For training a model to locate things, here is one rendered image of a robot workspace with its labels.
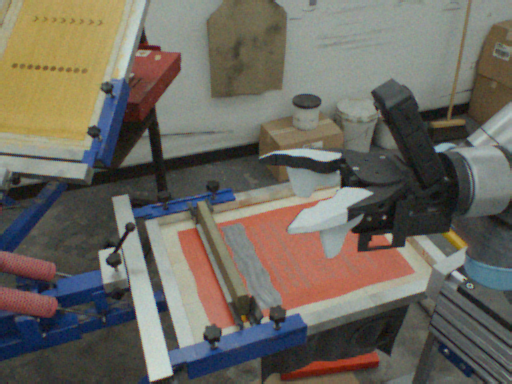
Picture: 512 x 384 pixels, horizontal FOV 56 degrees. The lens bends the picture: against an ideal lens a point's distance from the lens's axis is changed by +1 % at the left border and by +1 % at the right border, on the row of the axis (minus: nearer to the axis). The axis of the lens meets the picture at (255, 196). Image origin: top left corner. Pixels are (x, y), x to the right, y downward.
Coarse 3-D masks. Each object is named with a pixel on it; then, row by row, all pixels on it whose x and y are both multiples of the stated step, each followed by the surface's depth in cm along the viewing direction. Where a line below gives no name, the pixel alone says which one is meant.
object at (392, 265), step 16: (384, 240) 149; (384, 256) 143; (400, 256) 143; (368, 272) 138; (384, 272) 138; (400, 272) 138; (208, 288) 133; (320, 288) 133; (336, 288) 133; (352, 288) 133; (208, 304) 128; (224, 304) 128; (288, 304) 128; (304, 304) 128; (224, 320) 124
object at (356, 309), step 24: (240, 192) 163; (264, 192) 163; (288, 192) 165; (168, 216) 153; (408, 240) 147; (168, 264) 135; (432, 264) 138; (168, 288) 128; (408, 288) 128; (312, 312) 122; (336, 312) 122; (360, 312) 123; (192, 336) 116
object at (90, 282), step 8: (96, 272) 126; (64, 280) 124; (72, 280) 124; (80, 280) 124; (88, 280) 124; (96, 280) 124; (128, 280) 125; (64, 288) 121; (72, 288) 121; (80, 288) 121; (88, 288) 122; (96, 288) 122; (128, 288) 126; (64, 296) 120; (72, 296) 121; (80, 296) 122; (88, 296) 123; (64, 304) 122; (72, 304) 123; (80, 304) 124
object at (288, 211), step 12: (300, 204) 163; (312, 204) 163; (252, 216) 158; (264, 216) 158; (276, 216) 158; (288, 216) 158; (192, 228) 153; (180, 240) 148; (192, 240) 148; (252, 240) 148; (192, 252) 144; (204, 252) 144; (192, 264) 140; (204, 264) 140
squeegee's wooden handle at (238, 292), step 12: (204, 204) 146; (204, 216) 141; (204, 228) 142; (216, 228) 137; (216, 240) 133; (216, 252) 132; (228, 252) 129; (228, 264) 125; (228, 276) 123; (228, 288) 126; (240, 288) 119; (240, 300) 118; (240, 312) 120
